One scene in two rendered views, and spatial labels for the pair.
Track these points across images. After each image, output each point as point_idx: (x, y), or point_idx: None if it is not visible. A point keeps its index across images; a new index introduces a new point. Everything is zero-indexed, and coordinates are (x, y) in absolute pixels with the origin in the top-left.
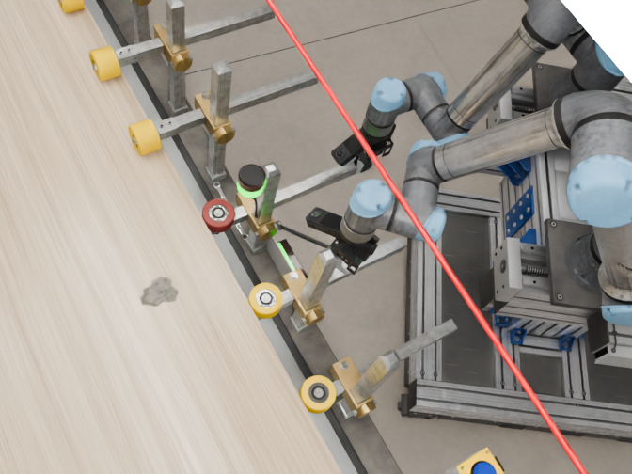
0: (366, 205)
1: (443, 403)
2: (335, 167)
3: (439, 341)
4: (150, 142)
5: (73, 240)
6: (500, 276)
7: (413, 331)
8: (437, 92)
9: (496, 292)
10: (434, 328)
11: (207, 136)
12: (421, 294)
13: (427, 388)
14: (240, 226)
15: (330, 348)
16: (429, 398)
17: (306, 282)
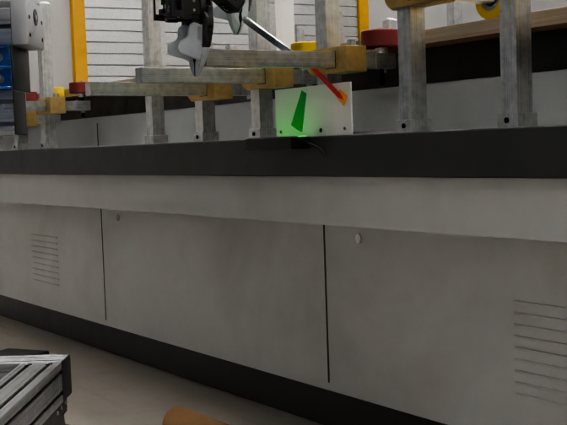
0: None
1: (26, 356)
2: (232, 49)
3: (7, 376)
4: None
5: None
6: (38, 27)
7: (42, 400)
8: None
9: (42, 44)
10: (114, 82)
11: (447, 130)
12: (17, 395)
13: (46, 359)
14: (357, 131)
15: (224, 141)
16: (46, 357)
17: (269, 15)
